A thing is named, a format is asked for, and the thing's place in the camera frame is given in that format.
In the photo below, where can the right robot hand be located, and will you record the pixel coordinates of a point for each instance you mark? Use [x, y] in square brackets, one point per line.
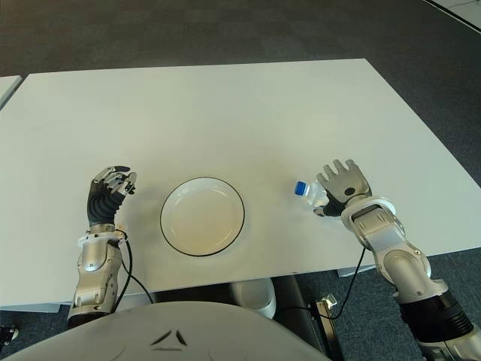
[345, 184]

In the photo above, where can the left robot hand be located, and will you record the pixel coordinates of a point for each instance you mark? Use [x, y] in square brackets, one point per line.
[100, 205]

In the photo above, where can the clear water bottle blue cap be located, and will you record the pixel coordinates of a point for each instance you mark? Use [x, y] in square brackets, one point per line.
[301, 188]

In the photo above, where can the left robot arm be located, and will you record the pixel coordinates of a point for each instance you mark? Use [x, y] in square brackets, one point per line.
[95, 270]

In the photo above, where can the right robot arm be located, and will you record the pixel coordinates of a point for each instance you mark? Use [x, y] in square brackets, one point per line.
[402, 263]

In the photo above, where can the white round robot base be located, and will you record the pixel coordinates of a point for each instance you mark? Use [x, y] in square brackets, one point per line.
[255, 297]

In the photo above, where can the white plate black rim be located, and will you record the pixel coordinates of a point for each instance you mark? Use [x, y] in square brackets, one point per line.
[203, 216]

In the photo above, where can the grey robot torso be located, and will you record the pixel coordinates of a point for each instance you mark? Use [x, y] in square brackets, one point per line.
[169, 334]

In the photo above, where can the white side table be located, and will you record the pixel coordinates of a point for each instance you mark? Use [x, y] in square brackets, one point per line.
[7, 88]

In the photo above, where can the black support column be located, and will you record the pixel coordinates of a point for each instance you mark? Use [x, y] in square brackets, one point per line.
[300, 331]

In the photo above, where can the black wheeled stand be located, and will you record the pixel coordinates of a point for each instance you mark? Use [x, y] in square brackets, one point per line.
[8, 334]

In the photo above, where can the metal floor bracket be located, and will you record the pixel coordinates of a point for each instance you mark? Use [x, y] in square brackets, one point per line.
[326, 304]

